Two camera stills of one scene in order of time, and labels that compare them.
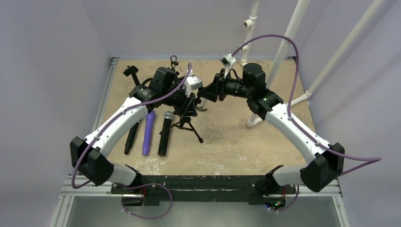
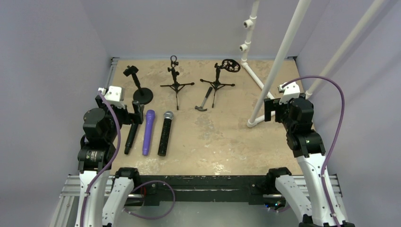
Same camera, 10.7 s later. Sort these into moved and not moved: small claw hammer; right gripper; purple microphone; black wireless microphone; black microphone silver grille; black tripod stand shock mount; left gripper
Moved: black tripod stand shock mount; left gripper; right gripper
Not moved: black microphone silver grille; small claw hammer; purple microphone; black wireless microphone
